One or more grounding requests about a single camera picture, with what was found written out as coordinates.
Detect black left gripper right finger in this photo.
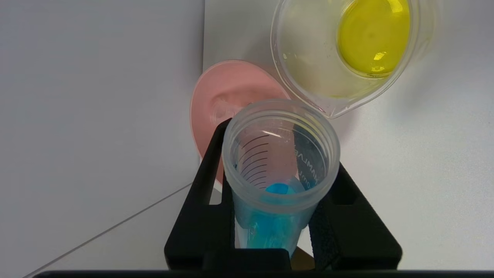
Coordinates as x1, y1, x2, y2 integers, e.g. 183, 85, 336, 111
308, 162, 403, 271

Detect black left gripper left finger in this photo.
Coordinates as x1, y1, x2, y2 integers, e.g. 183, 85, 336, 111
164, 118, 237, 271

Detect test tube with blue pigment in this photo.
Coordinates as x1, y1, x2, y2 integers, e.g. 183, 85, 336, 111
222, 98, 341, 260

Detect clear glass beaker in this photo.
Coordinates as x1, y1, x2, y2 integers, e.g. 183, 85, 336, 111
270, 0, 435, 119

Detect pink plastic bowl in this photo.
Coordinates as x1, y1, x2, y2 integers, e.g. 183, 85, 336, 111
189, 59, 294, 186

